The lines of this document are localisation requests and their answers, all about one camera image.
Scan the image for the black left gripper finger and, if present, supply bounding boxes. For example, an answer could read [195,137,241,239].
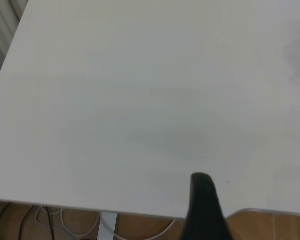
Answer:
[179,172,239,240]

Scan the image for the white table leg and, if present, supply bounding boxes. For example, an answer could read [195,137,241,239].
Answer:
[96,211,119,240]

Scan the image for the white ribbed panel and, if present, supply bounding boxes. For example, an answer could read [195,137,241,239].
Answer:
[0,0,30,97]

